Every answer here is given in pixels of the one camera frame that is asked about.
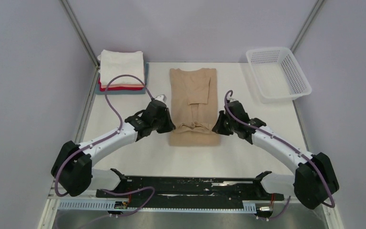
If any beige t shirt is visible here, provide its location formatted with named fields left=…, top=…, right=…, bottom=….
left=169, top=68, right=221, bottom=146

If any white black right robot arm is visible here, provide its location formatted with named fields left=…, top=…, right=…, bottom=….
left=212, top=99, right=339, bottom=209

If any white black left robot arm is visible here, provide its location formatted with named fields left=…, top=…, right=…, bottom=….
left=51, top=94, right=175, bottom=198

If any red folded t shirt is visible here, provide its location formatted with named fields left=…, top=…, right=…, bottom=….
left=98, top=80, right=144, bottom=92

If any peach folded t shirt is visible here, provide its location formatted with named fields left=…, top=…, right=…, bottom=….
left=108, top=84, right=144, bottom=90

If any white plastic laundry basket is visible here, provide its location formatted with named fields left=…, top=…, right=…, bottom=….
left=245, top=47, right=312, bottom=103

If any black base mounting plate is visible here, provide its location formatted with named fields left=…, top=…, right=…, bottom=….
left=112, top=175, right=284, bottom=209

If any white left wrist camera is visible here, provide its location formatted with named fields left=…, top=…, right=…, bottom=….
left=155, top=94, right=167, bottom=103

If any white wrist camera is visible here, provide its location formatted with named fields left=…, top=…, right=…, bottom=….
left=227, top=98, right=237, bottom=103
left=155, top=94, right=167, bottom=103

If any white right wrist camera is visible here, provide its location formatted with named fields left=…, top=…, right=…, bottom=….
left=227, top=98, right=237, bottom=103

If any slotted white cable duct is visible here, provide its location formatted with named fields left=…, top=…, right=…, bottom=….
left=58, top=199, right=257, bottom=214

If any right corner metal post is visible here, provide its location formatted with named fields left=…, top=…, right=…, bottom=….
left=290, top=0, right=326, bottom=53

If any corner metal post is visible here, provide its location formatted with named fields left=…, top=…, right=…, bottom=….
left=59, top=0, right=99, bottom=69
left=290, top=0, right=326, bottom=53

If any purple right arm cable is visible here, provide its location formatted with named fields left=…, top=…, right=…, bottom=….
left=223, top=90, right=336, bottom=221

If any aluminium frame rail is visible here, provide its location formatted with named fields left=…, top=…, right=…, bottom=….
left=36, top=184, right=61, bottom=229

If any left corner metal post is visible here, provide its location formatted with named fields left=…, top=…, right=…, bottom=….
left=59, top=0, right=99, bottom=69

